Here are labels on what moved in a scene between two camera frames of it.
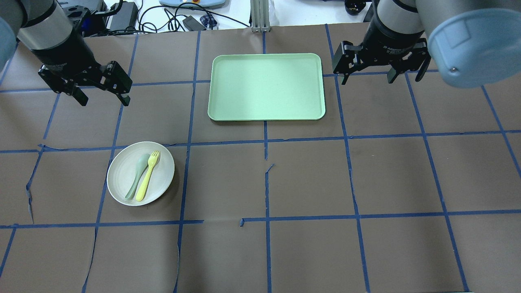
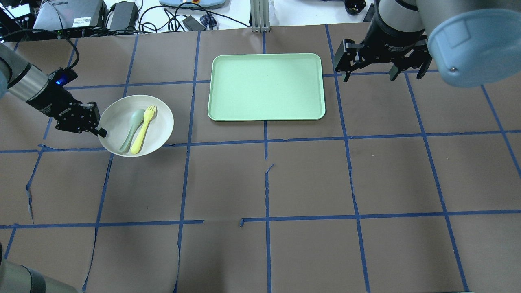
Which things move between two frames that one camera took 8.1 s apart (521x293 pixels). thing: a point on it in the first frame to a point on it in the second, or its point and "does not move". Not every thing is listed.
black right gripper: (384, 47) does not move
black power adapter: (126, 17) does not move
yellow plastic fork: (152, 159) to (149, 113)
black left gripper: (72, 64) to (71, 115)
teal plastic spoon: (143, 162) to (137, 117)
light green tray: (266, 87) does not move
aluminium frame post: (260, 16) does not move
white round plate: (140, 173) to (136, 125)
